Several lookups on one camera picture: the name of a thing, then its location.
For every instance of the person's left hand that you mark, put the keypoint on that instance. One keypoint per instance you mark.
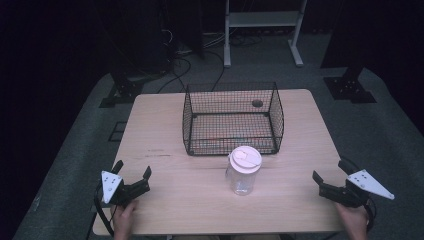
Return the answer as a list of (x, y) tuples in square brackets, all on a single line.
[(124, 220)]

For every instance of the clear jar with white lid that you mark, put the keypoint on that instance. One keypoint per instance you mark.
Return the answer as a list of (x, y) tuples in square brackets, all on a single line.
[(244, 170)]

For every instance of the black stand with base plate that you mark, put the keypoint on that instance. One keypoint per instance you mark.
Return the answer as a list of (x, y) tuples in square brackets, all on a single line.
[(123, 86), (349, 83)]

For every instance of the white metal stand frame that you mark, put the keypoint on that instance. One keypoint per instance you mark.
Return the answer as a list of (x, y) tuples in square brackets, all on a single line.
[(263, 30)]

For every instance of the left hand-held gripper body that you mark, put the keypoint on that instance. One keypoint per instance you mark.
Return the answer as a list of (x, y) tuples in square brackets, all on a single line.
[(115, 190)]

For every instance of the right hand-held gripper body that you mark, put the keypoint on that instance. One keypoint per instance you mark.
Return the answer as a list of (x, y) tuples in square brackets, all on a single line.
[(354, 188)]

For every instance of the person's right hand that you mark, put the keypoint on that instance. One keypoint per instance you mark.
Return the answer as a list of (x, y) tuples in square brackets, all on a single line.
[(353, 221)]

